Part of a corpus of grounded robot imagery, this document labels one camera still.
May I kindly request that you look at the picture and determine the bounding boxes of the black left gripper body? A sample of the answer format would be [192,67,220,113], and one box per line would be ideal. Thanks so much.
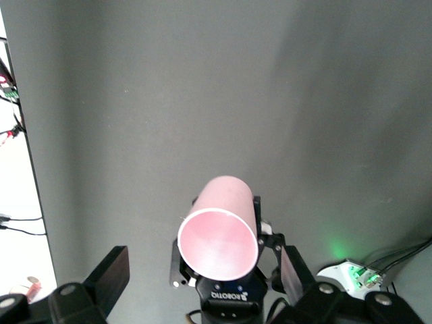
[195,268,267,324]

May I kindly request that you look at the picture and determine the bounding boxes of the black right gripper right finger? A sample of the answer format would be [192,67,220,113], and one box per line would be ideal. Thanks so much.
[269,245,426,324]

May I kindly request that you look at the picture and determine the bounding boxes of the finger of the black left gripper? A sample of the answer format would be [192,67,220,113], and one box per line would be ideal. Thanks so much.
[252,195,287,292]
[169,238,200,288]

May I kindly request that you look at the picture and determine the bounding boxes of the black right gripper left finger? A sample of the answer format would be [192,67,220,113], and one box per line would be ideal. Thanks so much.
[0,245,131,324]

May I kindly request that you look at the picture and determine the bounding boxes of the pink cup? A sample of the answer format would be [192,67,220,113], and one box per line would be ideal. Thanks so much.
[178,175,260,281]

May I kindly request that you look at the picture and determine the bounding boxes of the red and pink small object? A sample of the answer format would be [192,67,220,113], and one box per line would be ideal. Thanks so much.
[9,275,43,304]

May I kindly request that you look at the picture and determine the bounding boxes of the black cable beside table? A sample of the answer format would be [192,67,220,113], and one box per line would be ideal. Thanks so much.
[0,214,47,236]

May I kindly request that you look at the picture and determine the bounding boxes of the black left arm base cables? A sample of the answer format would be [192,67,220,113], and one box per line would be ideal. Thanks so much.
[366,238,432,281]

